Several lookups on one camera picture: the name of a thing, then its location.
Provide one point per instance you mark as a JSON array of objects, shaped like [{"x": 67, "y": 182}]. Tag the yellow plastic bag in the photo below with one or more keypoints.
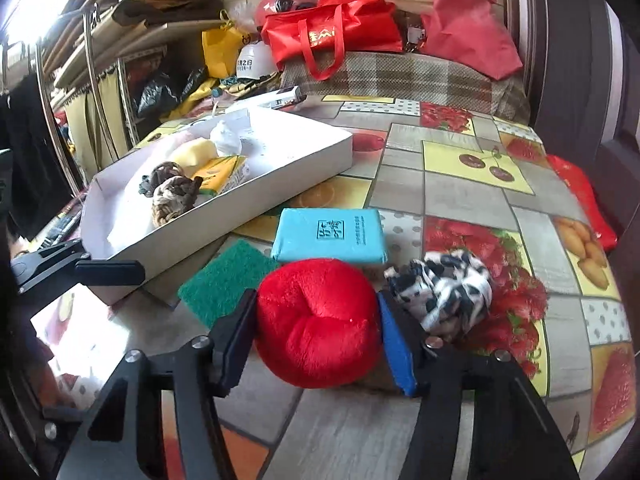
[{"x": 217, "y": 50}]

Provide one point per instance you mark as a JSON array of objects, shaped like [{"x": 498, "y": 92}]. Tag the white cardboard box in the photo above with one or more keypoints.
[{"x": 280, "y": 180}]

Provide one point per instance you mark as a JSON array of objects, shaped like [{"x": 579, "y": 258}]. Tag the yellow patterned cloth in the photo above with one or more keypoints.
[{"x": 250, "y": 87}]

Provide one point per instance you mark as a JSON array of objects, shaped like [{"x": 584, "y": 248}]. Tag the black plastic bag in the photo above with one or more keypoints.
[{"x": 155, "y": 95}]

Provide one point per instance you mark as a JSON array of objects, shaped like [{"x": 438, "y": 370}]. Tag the black hanging garment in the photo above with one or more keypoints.
[{"x": 35, "y": 160}]

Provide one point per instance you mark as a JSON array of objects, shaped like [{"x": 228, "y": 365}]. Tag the red plush toy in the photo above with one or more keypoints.
[{"x": 315, "y": 325}]

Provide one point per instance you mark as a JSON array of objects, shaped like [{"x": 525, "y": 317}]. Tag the yellow cloth curtain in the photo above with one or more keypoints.
[{"x": 107, "y": 115}]

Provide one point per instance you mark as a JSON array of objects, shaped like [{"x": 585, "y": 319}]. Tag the red tote bag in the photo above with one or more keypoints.
[{"x": 350, "y": 25}]

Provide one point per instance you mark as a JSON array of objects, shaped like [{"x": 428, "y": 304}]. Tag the red helmet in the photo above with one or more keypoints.
[{"x": 270, "y": 7}]

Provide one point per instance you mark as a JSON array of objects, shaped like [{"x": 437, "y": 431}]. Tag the metal shelf rack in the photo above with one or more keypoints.
[{"x": 110, "y": 60}]

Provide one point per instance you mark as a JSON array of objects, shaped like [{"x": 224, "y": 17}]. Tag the white and maroon carton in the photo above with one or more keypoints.
[{"x": 282, "y": 96}]

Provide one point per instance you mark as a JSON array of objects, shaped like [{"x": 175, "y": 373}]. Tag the green scouring pad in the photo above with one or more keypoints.
[{"x": 220, "y": 282}]

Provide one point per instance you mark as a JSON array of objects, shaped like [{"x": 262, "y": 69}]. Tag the red non-woven bag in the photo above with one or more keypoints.
[{"x": 465, "y": 30}]

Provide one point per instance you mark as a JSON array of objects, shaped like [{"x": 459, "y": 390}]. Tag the red cloth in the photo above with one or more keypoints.
[{"x": 585, "y": 200}]

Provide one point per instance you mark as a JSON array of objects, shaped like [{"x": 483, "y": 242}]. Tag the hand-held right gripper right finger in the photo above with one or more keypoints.
[{"x": 397, "y": 350}]

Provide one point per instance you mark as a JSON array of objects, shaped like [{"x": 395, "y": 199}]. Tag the clear plastic bag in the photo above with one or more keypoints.
[{"x": 245, "y": 15}]

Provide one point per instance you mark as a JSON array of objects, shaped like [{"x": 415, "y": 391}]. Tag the white crumpled plastic bag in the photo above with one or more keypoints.
[{"x": 225, "y": 137}]

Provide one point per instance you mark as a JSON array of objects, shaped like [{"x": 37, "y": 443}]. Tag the yellow sponge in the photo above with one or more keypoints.
[{"x": 197, "y": 152}]

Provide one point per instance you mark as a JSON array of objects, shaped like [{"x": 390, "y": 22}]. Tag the yellow and green packet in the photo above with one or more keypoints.
[{"x": 220, "y": 172}]

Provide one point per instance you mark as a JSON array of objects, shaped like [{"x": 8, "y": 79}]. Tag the plaid blanket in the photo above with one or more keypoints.
[{"x": 425, "y": 80}]

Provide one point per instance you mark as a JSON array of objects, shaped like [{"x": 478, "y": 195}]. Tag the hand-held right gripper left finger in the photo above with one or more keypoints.
[{"x": 235, "y": 345}]

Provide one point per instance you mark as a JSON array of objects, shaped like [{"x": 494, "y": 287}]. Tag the fruit print tablecloth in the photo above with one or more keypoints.
[{"x": 460, "y": 195}]

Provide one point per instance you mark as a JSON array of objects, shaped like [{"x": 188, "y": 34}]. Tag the white helmet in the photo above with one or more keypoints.
[{"x": 252, "y": 62}]

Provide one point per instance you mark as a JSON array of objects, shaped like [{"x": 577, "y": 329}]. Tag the brown cardboard pile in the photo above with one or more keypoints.
[{"x": 160, "y": 2}]

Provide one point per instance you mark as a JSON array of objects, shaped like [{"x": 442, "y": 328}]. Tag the black and white scrunchie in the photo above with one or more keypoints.
[{"x": 450, "y": 295}]

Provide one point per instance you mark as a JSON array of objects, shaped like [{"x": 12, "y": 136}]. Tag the teal tissue pack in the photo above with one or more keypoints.
[{"x": 325, "y": 235}]

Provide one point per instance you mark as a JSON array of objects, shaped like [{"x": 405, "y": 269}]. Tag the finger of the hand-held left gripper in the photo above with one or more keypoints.
[
  {"x": 62, "y": 422},
  {"x": 110, "y": 272}
]

